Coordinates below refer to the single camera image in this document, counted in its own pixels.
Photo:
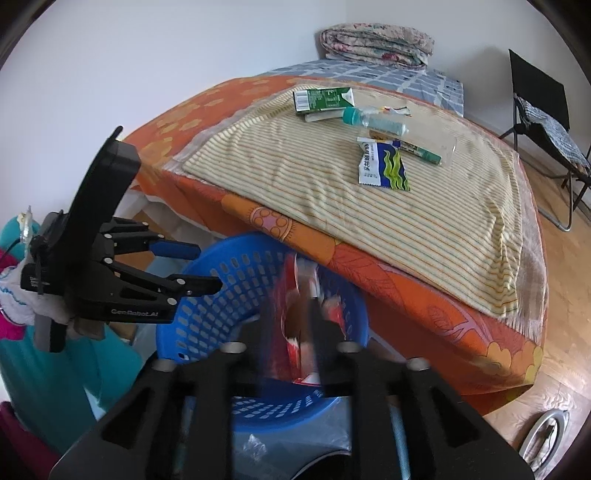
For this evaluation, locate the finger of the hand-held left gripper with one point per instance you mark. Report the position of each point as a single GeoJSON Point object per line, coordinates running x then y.
{"type": "Point", "coordinates": [194, 284]}
{"type": "Point", "coordinates": [178, 249]}

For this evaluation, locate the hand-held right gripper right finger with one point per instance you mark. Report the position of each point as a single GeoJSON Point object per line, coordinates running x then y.
{"type": "Point", "coordinates": [323, 350]}

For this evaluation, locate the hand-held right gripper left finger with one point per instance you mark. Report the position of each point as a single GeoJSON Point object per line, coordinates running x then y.
{"type": "Point", "coordinates": [270, 350]}

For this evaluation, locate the blue plastic basket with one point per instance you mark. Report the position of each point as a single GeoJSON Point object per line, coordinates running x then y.
{"type": "Point", "coordinates": [217, 286]}

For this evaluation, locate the red snack packet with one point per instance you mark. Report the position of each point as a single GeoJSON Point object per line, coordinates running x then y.
{"type": "Point", "coordinates": [295, 364]}

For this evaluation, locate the white blue green packet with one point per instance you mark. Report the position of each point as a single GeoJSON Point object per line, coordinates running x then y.
{"type": "Point", "coordinates": [381, 166]}

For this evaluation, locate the green carton box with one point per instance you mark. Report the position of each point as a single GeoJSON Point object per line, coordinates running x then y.
{"type": "Point", "coordinates": [323, 99]}

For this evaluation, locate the green white tube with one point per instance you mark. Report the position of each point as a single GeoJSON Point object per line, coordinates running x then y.
{"type": "Point", "coordinates": [420, 153]}

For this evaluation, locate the teal plastic bottle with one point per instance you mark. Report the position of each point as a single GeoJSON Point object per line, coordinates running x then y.
{"type": "Point", "coordinates": [388, 125]}

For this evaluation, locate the small torn wrapper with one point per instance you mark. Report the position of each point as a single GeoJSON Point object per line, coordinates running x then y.
{"type": "Point", "coordinates": [396, 110]}

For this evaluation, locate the person's left hand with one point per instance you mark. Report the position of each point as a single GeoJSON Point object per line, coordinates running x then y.
{"type": "Point", "coordinates": [85, 327]}

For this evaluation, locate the clear plastic bag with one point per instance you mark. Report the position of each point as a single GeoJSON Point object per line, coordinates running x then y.
{"type": "Point", "coordinates": [286, 443]}

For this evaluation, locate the striped yellow towel blanket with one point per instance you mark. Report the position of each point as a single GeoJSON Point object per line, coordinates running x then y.
{"type": "Point", "coordinates": [300, 175]}

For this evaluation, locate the teal cloth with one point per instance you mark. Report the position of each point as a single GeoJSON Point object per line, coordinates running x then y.
{"type": "Point", "coordinates": [51, 383]}

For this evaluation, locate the magenta cloth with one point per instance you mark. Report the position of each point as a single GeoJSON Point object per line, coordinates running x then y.
{"type": "Point", "coordinates": [23, 443]}

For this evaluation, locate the blue plaid sheet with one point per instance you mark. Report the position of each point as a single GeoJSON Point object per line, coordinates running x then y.
{"type": "Point", "coordinates": [415, 81]}

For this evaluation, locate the folded floral quilt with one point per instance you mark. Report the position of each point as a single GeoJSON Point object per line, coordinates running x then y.
{"type": "Point", "coordinates": [376, 44]}

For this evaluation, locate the plaid chair cushion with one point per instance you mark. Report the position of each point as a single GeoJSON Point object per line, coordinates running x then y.
{"type": "Point", "coordinates": [556, 131]}

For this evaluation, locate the black folding chair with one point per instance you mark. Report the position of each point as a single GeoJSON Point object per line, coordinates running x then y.
{"type": "Point", "coordinates": [538, 76]}

